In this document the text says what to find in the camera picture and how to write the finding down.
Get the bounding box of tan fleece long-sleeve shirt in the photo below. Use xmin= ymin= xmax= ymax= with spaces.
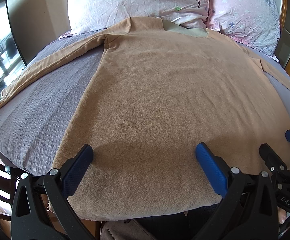
xmin=0 ymin=17 xmax=290 ymax=220

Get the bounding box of grey textured bed sheet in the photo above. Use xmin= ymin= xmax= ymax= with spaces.
xmin=0 ymin=33 xmax=290 ymax=175

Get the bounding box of pink floral pillow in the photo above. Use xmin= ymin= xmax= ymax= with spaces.
xmin=206 ymin=0 xmax=281 ymax=60

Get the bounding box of white floral pillow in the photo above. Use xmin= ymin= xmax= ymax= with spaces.
xmin=68 ymin=0 xmax=209 ymax=34

